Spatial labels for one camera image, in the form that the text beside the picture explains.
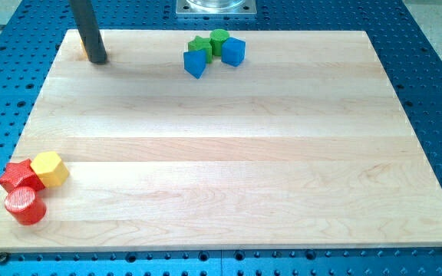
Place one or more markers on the green star block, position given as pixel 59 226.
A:
pixel 200 43

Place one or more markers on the red star block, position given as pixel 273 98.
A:
pixel 20 174

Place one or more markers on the blue triangular prism block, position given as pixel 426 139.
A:
pixel 194 62

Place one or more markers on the light wooden board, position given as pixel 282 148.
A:
pixel 305 144

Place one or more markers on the blue cube block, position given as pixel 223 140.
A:
pixel 233 51

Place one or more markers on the green cylinder block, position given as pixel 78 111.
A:
pixel 217 39

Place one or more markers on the yellow block behind rod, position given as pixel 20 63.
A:
pixel 84 51

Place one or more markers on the yellow hexagon block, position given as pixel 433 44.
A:
pixel 50 169

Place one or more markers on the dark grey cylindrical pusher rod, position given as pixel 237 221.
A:
pixel 89 31

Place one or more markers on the red cylinder block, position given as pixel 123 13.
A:
pixel 25 205

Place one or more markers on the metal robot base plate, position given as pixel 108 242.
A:
pixel 215 7

